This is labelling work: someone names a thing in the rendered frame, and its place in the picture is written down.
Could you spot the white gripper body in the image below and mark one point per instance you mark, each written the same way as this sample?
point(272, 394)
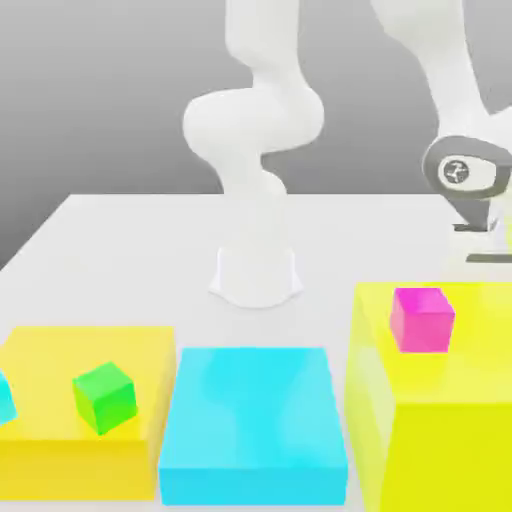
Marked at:
point(486, 260)

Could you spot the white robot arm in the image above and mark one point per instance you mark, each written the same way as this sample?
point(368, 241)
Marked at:
point(256, 120)

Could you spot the small magenta cube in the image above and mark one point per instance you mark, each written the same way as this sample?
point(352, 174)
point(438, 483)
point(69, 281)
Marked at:
point(422, 322)

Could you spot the small green cube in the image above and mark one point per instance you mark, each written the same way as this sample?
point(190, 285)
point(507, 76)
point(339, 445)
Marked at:
point(104, 398)

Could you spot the small cyan cube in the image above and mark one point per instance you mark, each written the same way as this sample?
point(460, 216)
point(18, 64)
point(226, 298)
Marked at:
point(4, 402)

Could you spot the large lime yellow box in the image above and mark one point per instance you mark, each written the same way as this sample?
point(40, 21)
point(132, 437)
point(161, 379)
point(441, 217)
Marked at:
point(448, 440)

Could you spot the large cyan box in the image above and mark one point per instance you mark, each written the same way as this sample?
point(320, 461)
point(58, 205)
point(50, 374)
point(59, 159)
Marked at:
point(252, 424)

